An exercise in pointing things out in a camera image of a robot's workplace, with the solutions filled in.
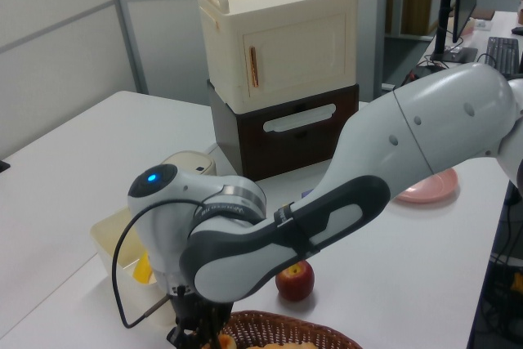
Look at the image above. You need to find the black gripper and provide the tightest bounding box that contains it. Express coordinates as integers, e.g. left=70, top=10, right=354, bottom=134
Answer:
left=166, top=292, right=233, bottom=349

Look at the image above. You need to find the yellow banana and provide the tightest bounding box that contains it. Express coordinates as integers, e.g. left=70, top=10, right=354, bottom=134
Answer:
left=133, top=251, right=159, bottom=285

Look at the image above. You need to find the brown wicker basket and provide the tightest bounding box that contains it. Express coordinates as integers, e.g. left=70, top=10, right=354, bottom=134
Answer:
left=219, top=310, right=364, bottom=349

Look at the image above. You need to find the cream plastic open box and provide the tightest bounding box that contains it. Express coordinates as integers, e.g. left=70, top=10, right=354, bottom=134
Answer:
left=90, top=204, right=175, bottom=326

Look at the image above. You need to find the red apple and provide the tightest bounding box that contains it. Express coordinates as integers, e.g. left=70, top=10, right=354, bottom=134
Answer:
left=275, top=260, right=315, bottom=302

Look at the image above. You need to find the small beige lidded container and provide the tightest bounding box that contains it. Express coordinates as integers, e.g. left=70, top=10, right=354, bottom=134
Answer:
left=159, top=150, right=218, bottom=179

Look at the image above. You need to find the dark brown drawer unit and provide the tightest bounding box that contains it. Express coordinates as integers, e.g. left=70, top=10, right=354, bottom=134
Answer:
left=207, top=78, right=361, bottom=182

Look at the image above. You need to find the pink round plate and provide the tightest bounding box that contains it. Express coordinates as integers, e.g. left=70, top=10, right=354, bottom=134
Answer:
left=393, top=167, right=459, bottom=205

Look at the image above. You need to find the cream plastic cabinet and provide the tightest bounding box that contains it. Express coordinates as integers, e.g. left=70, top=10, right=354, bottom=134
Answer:
left=196, top=0, right=360, bottom=114

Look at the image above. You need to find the black monitor stand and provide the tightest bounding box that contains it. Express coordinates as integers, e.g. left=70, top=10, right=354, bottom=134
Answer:
left=429, top=0, right=479, bottom=63

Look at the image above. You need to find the black keyboard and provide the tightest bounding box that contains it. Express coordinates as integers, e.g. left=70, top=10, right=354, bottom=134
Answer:
left=485, top=36, right=521, bottom=77

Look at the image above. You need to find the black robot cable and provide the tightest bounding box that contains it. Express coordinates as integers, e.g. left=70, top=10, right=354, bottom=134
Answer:
left=111, top=199, right=208, bottom=329

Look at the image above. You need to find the white drawer handle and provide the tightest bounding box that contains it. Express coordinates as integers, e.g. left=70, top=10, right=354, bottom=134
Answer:
left=262, top=103, right=337, bottom=134

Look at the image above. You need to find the copper cabinet door handle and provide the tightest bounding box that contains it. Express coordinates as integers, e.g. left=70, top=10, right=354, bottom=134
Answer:
left=248, top=46, right=261, bottom=88

